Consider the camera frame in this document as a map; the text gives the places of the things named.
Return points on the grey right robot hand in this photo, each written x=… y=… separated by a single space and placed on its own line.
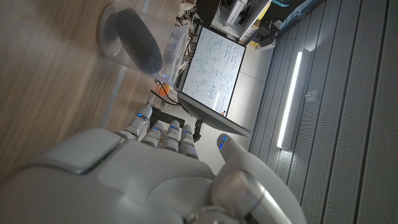
x=124 y=186

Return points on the clear plastic cup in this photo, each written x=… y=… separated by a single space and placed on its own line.
x=107 y=34

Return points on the orange cube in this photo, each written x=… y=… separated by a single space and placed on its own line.
x=164 y=90

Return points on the dark oval object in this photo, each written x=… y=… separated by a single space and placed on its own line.
x=136 y=40

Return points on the long ceiling light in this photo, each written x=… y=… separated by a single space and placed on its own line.
x=289 y=99

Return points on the beige black patterned cloth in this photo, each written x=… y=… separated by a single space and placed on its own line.
x=186 y=9

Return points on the white shelf unit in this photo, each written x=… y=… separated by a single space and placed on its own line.
x=234 y=14

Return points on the whiteboard with black frame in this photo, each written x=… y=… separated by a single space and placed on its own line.
x=214 y=71

